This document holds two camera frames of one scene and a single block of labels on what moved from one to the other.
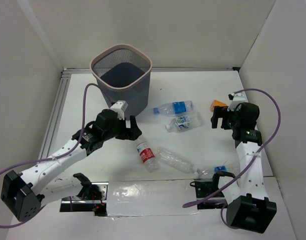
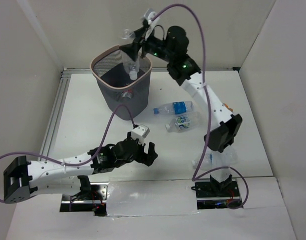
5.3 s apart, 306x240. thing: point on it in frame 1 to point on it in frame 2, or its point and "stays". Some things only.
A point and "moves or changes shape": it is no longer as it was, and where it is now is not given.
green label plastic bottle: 184,122 stays
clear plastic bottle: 176,161 to 132,67
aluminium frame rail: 61,88 stays
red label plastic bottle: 148,157 moves or changes shape
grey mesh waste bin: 123,73 stays
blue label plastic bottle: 173,107 stays
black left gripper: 129,130 to 141,153
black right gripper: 219,112 to 132,49
